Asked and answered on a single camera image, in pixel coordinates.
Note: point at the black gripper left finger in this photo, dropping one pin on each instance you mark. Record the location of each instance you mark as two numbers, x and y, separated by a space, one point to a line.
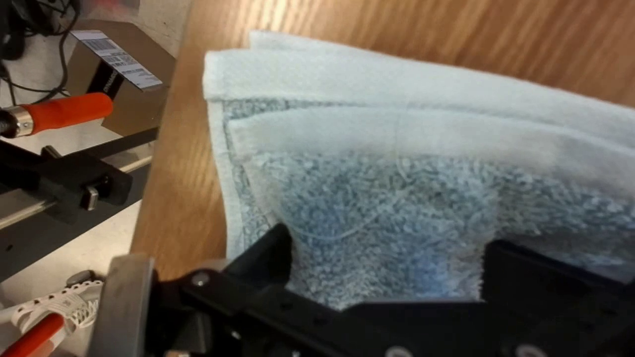
250 298

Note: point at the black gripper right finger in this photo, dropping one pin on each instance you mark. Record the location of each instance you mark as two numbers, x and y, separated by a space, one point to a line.
562 304

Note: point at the light blue terry cloth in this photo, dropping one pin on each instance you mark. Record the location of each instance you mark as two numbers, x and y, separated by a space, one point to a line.
397 131

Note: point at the white perforated bracket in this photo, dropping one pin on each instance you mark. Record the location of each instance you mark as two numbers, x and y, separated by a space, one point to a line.
66 304

